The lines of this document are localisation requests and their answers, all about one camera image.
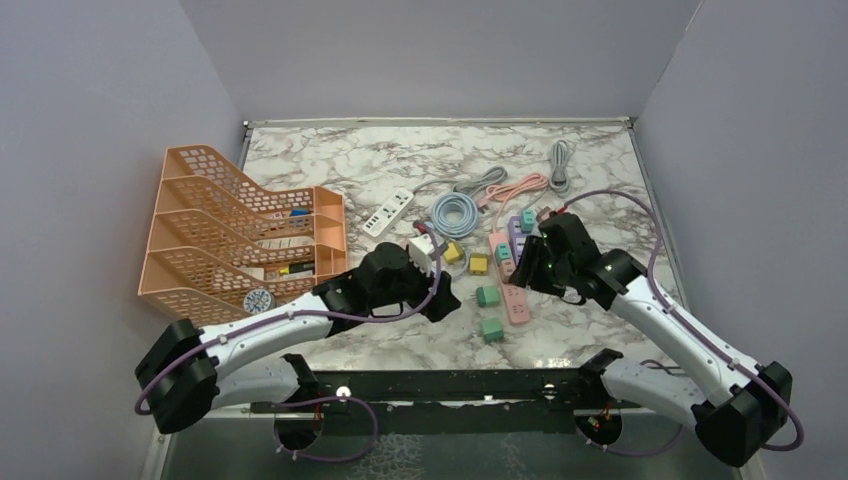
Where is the teal charger adapter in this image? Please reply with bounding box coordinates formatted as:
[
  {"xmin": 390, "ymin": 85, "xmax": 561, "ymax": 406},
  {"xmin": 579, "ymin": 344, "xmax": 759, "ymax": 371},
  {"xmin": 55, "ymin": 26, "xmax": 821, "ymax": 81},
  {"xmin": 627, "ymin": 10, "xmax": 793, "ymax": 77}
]
[
  {"xmin": 494, "ymin": 242, "xmax": 512, "ymax": 264},
  {"xmin": 520, "ymin": 209, "xmax": 536, "ymax": 234}
]

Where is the white power strip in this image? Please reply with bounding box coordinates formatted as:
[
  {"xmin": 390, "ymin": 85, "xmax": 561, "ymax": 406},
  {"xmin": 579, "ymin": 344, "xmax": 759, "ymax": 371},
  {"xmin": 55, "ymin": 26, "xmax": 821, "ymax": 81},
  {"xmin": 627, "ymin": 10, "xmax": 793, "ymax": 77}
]
[{"xmin": 362, "ymin": 188, "xmax": 414, "ymax": 240}]

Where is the yellow olive charger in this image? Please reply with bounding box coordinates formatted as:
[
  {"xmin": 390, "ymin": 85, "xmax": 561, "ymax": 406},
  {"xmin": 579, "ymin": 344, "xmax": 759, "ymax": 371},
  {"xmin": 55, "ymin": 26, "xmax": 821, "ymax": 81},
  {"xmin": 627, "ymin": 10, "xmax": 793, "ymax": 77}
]
[
  {"xmin": 442, "ymin": 241, "xmax": 465, "ymax": 265},
  {"xmin": 467, "ymin": 253, "xmax": 489, "ymax": 276}
]

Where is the light blue coiled cable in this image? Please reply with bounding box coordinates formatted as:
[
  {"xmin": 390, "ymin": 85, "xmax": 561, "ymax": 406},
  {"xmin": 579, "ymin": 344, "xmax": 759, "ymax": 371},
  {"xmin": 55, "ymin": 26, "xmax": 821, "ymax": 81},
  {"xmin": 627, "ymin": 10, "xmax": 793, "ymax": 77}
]
[{"xmin": 422, "ymin": 191, "xmax": 481, "ymax": 240}]

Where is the pink coiled cable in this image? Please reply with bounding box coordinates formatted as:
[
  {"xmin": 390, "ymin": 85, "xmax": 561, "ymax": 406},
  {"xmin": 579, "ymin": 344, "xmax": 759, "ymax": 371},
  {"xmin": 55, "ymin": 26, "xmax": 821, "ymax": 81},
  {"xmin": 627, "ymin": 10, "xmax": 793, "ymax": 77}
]
[{"xmin": 476, "ymin": 173, "xmax": 551, "ymax": 233}]

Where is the orange plastic file organizer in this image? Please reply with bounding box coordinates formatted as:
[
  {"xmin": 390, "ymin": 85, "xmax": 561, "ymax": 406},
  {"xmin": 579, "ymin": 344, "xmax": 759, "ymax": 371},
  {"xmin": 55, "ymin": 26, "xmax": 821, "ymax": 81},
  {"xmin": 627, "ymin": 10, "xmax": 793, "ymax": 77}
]
[{"xmin": 138, "ymin": 144, "xmax": 348, "ymax": 326}]

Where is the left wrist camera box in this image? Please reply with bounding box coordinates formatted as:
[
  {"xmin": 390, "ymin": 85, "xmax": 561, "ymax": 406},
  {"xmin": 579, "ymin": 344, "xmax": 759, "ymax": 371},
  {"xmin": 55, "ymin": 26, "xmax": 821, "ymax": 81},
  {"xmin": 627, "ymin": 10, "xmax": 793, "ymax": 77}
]
[{"xmin": 407, "ymin": 233, "xmax": 447, "ymax": 273}]

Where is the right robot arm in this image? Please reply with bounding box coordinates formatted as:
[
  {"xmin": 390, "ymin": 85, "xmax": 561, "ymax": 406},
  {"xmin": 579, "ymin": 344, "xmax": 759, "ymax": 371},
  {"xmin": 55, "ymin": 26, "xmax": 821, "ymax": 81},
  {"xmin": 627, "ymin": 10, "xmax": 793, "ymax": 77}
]
[{"xmin": 508, "ymin": 207, "xmax": 806, "ymax": 467}]

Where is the yellow olive charger right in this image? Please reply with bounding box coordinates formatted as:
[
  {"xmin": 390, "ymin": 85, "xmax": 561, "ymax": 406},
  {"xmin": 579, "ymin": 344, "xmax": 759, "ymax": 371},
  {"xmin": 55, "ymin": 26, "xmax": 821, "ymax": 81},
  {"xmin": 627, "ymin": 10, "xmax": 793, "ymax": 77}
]
[{"xmin": 467, "ymin": 253, "xmax": 489, "ymax": 276}]

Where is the black metal base rail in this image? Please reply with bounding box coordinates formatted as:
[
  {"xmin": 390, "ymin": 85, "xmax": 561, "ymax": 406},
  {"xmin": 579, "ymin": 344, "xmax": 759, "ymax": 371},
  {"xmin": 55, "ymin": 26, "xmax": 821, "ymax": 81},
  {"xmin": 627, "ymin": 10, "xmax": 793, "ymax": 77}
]
[{"xmin": 249, "ymin": 368, "xmax": 632, "ymax": 436}]

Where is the green charger adapter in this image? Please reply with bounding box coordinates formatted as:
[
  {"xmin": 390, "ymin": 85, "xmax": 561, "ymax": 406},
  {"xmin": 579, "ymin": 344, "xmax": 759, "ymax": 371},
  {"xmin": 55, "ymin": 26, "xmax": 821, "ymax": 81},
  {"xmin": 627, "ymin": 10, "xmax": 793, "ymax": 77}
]
[{"xmin": 480, "ymin": 317, "xmax": 505, "ymax": 344}]

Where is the grey coiled cable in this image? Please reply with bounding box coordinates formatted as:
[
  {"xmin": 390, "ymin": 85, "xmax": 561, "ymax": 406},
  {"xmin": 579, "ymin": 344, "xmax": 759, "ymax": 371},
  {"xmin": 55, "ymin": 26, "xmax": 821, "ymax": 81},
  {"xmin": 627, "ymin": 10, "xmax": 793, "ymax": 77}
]
[{"xmin": 410, "ymin": 165, "xmax": 510, "ymax": 199}]

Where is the grey cable bundle far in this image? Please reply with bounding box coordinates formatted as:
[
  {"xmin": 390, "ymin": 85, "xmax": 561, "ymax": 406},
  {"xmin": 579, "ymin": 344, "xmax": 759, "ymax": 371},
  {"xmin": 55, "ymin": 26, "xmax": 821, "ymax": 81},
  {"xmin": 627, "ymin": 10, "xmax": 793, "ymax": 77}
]
[{"xmin": 547, "ymin": 138, "xmax": 575, "ymax": 193}]

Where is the purple power strip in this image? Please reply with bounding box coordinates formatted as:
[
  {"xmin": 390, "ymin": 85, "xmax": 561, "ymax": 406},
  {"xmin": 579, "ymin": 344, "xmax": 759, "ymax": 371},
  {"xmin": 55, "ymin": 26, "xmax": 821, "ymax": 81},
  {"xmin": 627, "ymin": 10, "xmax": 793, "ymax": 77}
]
[{"xmin": 507, "ymin": 215, "xmax": 533, "ymax": 262}]

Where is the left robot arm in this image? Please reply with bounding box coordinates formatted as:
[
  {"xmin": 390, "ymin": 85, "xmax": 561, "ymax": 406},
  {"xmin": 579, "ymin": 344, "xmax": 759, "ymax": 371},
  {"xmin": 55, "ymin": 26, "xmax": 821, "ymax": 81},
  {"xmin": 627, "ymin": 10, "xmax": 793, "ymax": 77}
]
[{"xmin": 134, "ymin": 242, "xmax": 461, "ymax": 434}]

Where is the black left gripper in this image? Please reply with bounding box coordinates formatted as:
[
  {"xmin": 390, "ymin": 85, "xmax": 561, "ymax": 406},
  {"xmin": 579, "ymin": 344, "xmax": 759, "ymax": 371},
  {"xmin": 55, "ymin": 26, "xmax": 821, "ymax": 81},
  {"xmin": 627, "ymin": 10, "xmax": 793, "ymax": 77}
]
[{"xmin": 369, "ymin": 251, "xmax": 461, "ymax": 323}]

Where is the green charger near strip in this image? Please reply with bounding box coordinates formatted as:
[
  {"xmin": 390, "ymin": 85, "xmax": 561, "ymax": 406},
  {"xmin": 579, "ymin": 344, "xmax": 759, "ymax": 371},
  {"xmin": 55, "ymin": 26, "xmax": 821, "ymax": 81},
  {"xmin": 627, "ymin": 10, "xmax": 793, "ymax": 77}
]
[{"xmin": 475, "ymin": 285, "xmax": 501, "ymax": 308}]

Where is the yellow olive charger left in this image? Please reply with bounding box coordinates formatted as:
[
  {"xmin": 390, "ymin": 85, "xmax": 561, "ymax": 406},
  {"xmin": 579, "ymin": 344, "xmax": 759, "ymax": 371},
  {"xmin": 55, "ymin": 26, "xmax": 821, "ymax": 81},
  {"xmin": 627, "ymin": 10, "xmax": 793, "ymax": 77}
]
[{"xmin": 442, "ymin": 241, "xmax": 465, "ymax": 265}]

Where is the pink brown charger far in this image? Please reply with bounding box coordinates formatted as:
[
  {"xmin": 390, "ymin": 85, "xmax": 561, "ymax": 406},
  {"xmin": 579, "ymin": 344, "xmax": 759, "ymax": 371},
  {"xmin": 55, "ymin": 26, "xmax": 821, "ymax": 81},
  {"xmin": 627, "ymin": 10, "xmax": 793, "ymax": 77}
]
[{"xmin": 536, "ymin": 207, "xmax": 556, "ymax": 223}]

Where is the pink power strip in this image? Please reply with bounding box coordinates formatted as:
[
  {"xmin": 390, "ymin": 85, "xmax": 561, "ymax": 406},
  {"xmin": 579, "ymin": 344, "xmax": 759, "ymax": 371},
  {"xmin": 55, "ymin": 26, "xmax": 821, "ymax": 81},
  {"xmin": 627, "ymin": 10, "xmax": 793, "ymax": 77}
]
[{"xmin": 488, "ymin": 232, "xmax": 531, "ymax": 326}]

